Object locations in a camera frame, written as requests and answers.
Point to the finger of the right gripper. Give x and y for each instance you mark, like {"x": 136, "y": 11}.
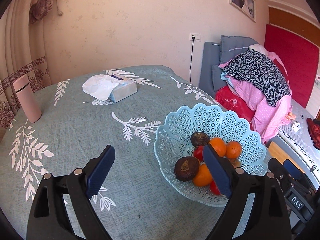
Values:
{"x": 296, "y": 173}
{"x": 282, "y": 177}

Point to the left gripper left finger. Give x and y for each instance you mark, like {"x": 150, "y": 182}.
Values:
{"x": 48, "y": 218}

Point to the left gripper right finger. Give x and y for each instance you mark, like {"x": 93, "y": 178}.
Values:
{"x": 256, "y": 207}

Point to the small orange mandarin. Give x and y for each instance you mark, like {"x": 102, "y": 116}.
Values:
{"x": 233, "y": 150}

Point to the large orange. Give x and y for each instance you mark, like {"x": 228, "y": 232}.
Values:
{"x": 203, "y": 177}

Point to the red cherry tomato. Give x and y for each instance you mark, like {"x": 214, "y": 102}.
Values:
{"x": 198, "y": 153}

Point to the dark brown passion fruit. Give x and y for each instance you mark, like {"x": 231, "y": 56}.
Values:
{"x": 199, "y": 139}

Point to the small brown kiwi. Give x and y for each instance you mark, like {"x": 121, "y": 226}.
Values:
{"x": 235, "y": 162}

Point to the pink dotted cloth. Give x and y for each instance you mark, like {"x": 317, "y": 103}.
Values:
{"x": 267, "y": 119}

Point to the red blanket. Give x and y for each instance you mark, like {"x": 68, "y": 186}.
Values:
{"x": 232, "y": 102}

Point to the teal leaf-pattern tablecloth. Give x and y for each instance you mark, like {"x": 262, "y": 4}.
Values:
{"x": 135, "y": 201}

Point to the leopard print garment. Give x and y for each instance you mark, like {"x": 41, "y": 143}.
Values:
{"x": 259, "y": 70}

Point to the light blue lattice basket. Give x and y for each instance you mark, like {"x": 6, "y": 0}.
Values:
{"x": 173, "y": 142}

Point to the red headboard panel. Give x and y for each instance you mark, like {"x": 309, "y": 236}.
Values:
{"x": 300, "y": 58}

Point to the grey-blue cushion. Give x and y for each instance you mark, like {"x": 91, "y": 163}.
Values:
{"x": 230, "y": 46}
{"x": 210, "y": 57}

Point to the pink thermos bottle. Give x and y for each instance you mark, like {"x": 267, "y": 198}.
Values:
{"x": 26, "y": 98}

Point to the tissue pack with white tissue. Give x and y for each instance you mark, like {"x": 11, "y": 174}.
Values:
{"x": 113, "y": 87}

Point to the patterned beige curtain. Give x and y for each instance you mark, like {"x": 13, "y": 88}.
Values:
{"x": 22, "y": 52}

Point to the white wall socket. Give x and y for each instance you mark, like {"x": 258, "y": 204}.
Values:
{"x": 195, "y": 37}

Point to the framed wall picture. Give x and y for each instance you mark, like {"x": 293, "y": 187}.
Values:
{"x": 245, "y": 6}

